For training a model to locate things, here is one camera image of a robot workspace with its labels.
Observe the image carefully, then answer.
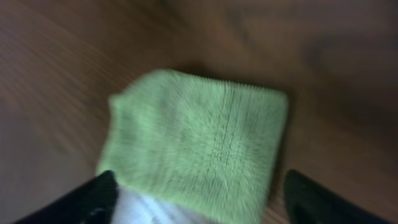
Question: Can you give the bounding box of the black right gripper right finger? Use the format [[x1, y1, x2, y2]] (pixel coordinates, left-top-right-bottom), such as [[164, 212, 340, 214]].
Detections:
[[284, 170, 389, 224]]

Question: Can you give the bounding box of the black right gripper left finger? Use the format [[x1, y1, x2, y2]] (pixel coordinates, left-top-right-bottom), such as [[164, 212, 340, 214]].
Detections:
[[15, 170, 118, 224]]

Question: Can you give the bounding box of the green microfiber cloth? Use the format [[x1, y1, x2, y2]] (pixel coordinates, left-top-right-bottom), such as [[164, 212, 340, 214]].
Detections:
[[96, 70, 289, 223]]

